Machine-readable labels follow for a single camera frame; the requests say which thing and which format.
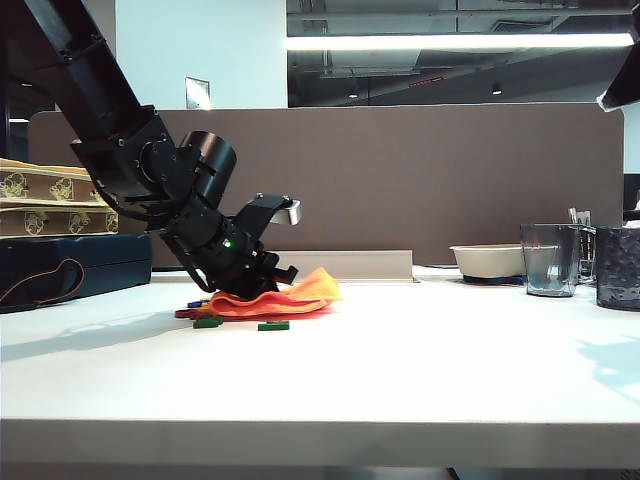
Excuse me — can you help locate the white bowl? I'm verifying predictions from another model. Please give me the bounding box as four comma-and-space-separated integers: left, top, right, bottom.
448, 244, 527, 279

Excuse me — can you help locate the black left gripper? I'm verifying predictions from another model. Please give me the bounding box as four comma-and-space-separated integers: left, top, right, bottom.
207, 232, 300, 301

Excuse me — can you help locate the dark textured cup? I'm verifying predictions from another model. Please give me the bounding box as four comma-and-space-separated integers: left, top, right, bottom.
593, 225, 640, 313

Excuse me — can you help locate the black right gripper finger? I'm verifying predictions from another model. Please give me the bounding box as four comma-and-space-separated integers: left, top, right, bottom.
598, 33, 640, 113

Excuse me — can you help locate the orange microfibre cloth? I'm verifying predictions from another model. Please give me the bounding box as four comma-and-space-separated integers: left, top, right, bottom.
209, 266, 345, 320

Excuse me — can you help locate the silver wall sign plate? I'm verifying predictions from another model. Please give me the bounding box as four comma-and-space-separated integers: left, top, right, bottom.
184, 76, 211, 111

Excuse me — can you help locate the grey cable tray lid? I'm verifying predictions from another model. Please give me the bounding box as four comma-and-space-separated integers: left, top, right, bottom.
272, 249, 415, 284

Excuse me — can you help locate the clear glass holder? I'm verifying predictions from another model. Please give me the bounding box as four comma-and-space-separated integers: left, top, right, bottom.
577, 224, 599, 287

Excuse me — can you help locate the clear glass cup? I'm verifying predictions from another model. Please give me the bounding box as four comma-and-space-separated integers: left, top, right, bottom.
518, 223, 582, 299

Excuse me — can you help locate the brown desk partition panel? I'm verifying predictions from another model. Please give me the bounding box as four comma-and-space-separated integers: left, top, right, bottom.
28, 103, 626, 271

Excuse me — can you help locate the yellow brown patterned box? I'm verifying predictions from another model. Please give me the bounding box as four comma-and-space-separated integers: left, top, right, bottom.
0, 157, 117, 207
0, 202, 120, 239

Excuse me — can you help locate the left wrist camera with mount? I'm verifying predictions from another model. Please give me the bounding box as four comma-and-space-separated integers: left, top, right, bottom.
233, 192, 304, 242

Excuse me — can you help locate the white ceiling light strip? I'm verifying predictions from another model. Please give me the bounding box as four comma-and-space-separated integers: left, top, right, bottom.
285, 32, 634, 52

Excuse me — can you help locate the dark blue case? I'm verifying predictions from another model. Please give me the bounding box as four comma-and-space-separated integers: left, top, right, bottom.
0, 233, 153, 315

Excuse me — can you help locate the orange cord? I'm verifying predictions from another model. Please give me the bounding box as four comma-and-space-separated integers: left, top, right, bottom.
0, 258, 86, 307

